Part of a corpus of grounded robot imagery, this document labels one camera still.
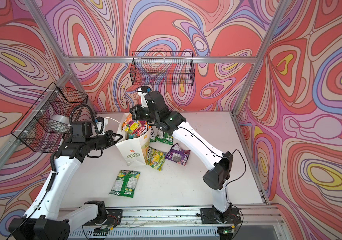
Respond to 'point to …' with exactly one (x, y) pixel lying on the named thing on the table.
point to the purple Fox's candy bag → (176, 154)
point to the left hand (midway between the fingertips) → (123, 135)
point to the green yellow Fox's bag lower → (155, 158)
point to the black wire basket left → (44, 126)
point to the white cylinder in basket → (60, 118)
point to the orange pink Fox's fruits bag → (135, 128)
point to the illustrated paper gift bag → (134, 151)
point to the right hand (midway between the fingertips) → (131, 114)
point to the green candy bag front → (125, 183)
